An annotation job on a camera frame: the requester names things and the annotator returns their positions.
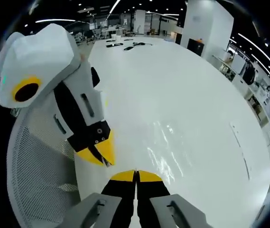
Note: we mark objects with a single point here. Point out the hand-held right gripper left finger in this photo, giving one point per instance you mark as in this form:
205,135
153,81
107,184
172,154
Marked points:
115,202

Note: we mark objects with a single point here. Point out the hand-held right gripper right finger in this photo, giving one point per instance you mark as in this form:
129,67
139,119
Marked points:
156,202

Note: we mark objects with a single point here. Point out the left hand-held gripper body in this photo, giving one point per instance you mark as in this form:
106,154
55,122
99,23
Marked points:
37,61

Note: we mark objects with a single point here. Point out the clear food packaging bag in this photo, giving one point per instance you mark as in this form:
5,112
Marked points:
172,142
159,164

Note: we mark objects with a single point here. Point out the white mesh office chair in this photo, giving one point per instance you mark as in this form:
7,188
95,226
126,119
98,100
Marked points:
37,171

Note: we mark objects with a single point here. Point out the white cup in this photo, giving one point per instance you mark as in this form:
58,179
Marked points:
115,38

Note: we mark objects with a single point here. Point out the black cabinet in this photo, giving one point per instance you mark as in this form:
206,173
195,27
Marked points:
196,47

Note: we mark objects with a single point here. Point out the black backpack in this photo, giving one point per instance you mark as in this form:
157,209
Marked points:
249,72

